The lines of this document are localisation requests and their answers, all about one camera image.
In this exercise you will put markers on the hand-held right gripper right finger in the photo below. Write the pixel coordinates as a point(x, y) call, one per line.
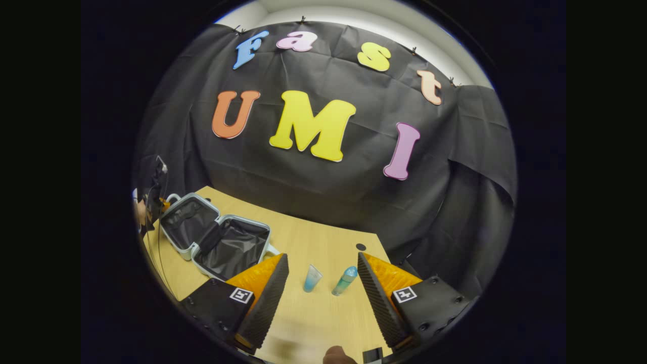
point(380, 303)

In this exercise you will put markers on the light blue suitcase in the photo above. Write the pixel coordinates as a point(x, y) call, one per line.
point(222, 242)

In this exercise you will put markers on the black backdrop cloth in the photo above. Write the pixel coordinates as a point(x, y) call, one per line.
point(323, 177)

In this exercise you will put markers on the blue gradient bottle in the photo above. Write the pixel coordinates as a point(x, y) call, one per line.
point(344, 281)

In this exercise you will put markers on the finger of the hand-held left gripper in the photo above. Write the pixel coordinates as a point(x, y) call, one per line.
point(165, 205)

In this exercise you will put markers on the blue white squeeze tube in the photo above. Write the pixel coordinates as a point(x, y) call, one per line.
point(312, 279)

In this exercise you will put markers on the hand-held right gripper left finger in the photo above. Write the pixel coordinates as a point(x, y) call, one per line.
point(265, 303)

